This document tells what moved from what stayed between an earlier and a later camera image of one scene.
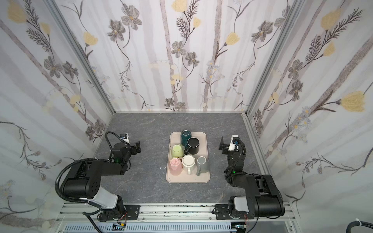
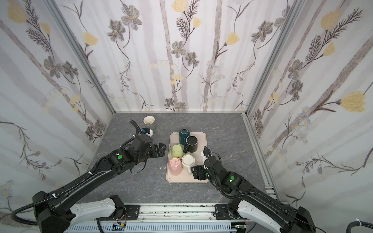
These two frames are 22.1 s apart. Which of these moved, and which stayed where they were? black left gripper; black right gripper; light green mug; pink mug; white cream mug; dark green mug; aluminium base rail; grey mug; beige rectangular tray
Moved: grey mug; black left gripper; black right gripper
Stayed: light green mug; pink mug; white cream mug; aluminium base rail; dark green mug; beige rectangular tray
